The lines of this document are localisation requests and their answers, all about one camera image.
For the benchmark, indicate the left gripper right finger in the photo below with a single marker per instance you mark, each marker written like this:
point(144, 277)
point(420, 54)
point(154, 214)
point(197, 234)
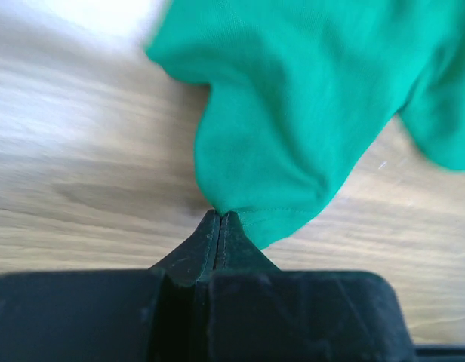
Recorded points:
point(249, 310)

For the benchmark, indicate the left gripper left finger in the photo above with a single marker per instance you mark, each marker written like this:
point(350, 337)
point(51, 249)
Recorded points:
point(107, 315)

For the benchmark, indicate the green t shirt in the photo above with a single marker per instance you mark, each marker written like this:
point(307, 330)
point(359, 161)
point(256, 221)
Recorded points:
point(301, 89)

